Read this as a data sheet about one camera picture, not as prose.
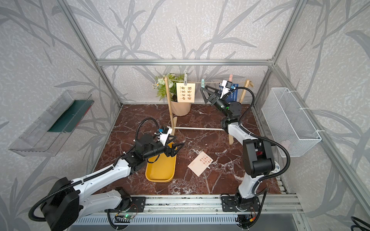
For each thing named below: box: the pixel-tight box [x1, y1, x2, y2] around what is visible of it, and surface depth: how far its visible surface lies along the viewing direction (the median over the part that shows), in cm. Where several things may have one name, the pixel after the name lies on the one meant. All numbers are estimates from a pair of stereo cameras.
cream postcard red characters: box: [175, 82, 196, 103], surface depth 78 cm
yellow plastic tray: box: [145, 142, 177, 183], surface depth 84 cm
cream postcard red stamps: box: [187, 151, 214, 177], surface depth 90 cm
